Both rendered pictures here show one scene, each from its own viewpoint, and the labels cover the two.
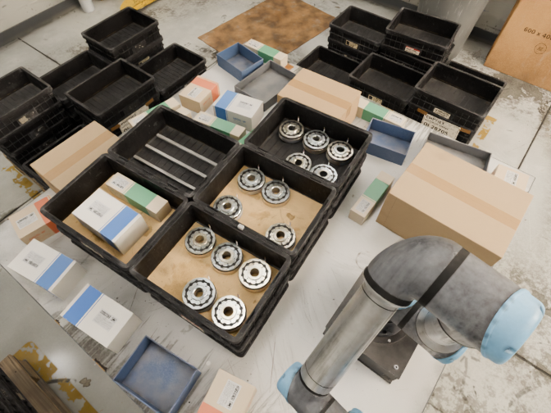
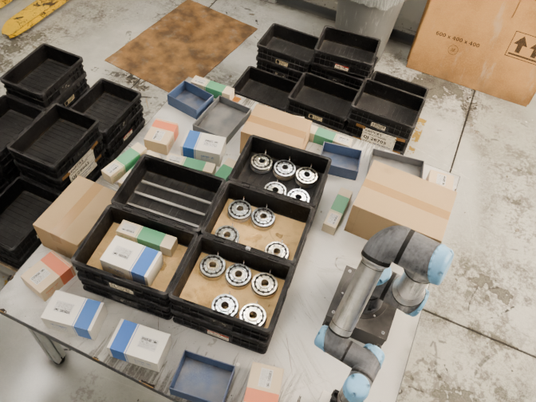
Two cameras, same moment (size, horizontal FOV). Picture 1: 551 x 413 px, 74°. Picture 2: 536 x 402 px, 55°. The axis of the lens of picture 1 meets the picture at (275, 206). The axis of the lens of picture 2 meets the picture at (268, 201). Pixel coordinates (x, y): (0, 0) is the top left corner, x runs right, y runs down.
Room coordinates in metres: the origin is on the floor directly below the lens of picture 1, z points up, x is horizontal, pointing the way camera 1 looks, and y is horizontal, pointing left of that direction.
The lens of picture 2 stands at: (-0.46, 0.42, 2.66)
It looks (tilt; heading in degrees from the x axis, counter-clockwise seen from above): 52 degrees down; 340
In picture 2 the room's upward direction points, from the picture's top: 7 degrees clockwise
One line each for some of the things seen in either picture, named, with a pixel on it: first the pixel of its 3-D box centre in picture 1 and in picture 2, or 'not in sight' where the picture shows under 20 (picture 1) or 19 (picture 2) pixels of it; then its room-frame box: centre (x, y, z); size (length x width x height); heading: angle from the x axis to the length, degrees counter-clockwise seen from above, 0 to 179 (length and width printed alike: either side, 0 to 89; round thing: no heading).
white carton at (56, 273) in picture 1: (48, 269); (75, 315); (0.52, 0.80, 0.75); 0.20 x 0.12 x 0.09; 63
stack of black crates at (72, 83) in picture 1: (87, 95); (9, 143); (1.93, 1.23, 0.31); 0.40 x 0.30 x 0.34; 142
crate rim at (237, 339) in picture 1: (211, 265); (232, 281); (0.45, 0.20, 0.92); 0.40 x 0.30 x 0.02; 58
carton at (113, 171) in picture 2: (156, 116); (125, 163); (1.29, 0.56, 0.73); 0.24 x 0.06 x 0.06; 130
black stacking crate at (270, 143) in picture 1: (307, 149); (280, 177); (0.96, -0.13, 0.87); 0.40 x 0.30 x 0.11; 58
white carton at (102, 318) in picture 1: (102, 318); (139, 344); (0.35, 0.57, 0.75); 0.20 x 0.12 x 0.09; 60
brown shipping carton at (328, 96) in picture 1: (317, 106); (275, 137); (1.29, -0.20, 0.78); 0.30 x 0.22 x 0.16; 56
